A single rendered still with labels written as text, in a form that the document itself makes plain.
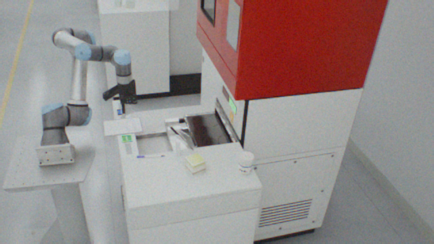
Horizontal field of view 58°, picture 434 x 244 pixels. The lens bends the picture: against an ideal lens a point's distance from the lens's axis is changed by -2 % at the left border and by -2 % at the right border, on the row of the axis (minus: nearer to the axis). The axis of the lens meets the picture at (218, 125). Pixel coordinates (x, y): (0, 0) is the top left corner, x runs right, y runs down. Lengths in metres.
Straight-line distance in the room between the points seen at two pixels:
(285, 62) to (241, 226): 0.84
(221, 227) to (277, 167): 0.56
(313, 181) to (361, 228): 0.76
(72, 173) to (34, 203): 1.13
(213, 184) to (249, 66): 0.58
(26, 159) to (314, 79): 1.59
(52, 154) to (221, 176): 0.91
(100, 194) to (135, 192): 1.41
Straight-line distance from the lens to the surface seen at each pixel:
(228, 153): 2.06
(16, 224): 3.21
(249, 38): 1.85
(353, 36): 2.12
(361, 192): 3.51
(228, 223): 2.02
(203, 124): 2.37
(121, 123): 2.28
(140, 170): 1.96
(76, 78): 2.33
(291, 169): 2.44
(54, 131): 2.26
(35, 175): 2.27
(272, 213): 2.67
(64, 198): 2.46
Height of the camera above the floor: 2.27
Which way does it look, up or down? 35 degrees down
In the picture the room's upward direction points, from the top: 4 degrees clockwise
